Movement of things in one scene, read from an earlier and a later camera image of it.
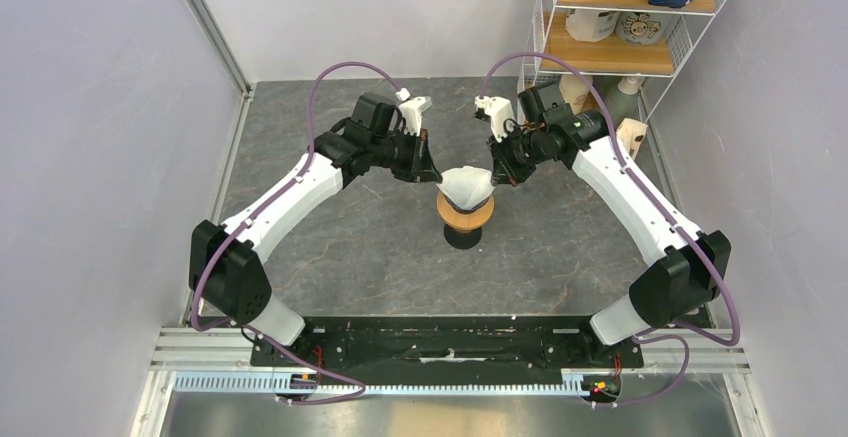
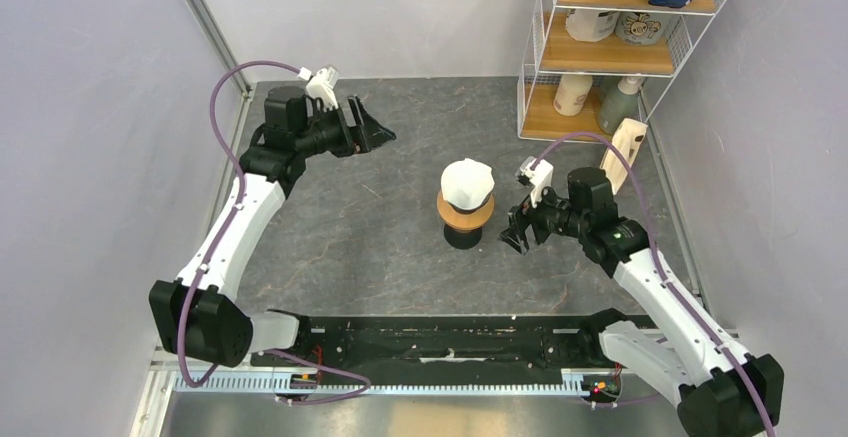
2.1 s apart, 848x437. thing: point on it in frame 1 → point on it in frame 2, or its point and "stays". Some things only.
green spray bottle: [624, 100] stays
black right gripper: [504, 170] → [520, 217]
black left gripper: [427, 171] → [366, 135]
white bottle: [574, 90] stays
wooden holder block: [631, 133] stays
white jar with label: [591, 25] stays
